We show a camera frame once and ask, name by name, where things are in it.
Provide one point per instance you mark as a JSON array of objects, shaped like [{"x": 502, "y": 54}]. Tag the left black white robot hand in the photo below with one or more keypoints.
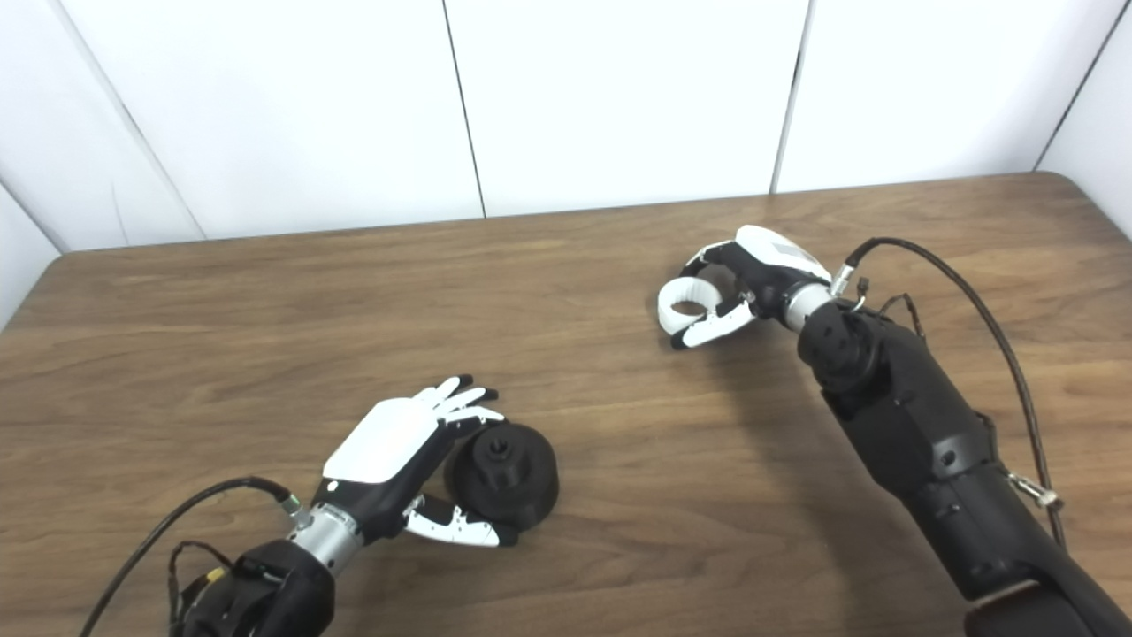
[{"x": 385, "y": 442}]

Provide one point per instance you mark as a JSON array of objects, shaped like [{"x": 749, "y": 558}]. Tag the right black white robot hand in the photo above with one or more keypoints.
[{"x": 769, "y": 261}]

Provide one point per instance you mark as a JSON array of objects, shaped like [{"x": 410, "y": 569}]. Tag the round black part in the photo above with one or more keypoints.
[{"x": 517, "y": 482}]

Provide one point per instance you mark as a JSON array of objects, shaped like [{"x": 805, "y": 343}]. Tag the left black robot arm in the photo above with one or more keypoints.
[{"x": 256, "y": 597}]

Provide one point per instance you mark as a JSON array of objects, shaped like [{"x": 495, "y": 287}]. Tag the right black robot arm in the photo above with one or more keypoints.
[{"x": 937, "y": 442}]

